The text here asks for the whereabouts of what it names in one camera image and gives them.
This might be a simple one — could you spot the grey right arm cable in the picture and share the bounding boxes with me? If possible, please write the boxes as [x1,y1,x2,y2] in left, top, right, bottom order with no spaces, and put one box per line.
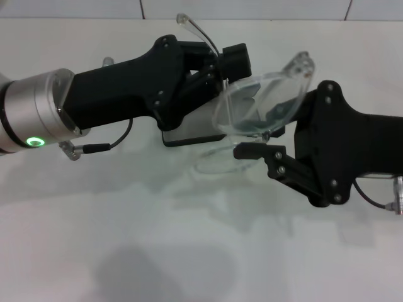
[352,177,396,209]

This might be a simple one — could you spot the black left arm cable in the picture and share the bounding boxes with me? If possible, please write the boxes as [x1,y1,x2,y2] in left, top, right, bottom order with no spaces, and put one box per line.
[58,118,133,162]

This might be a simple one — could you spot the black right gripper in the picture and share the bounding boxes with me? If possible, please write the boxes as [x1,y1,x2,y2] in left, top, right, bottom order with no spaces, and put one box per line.
[232,79,403,209]

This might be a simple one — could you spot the black glasses case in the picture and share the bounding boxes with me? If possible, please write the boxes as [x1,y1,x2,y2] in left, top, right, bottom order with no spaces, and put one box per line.
[161,81,286,148]

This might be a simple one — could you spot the clear white glasses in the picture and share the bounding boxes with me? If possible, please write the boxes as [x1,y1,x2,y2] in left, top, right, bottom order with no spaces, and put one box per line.
[176,13,317,174]

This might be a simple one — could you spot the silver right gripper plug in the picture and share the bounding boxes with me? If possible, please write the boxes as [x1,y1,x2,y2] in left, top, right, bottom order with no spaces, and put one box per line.
[393,176,403,217]

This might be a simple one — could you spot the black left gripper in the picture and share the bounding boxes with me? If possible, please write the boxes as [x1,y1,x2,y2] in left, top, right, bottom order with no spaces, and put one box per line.
[62,34,253,132]

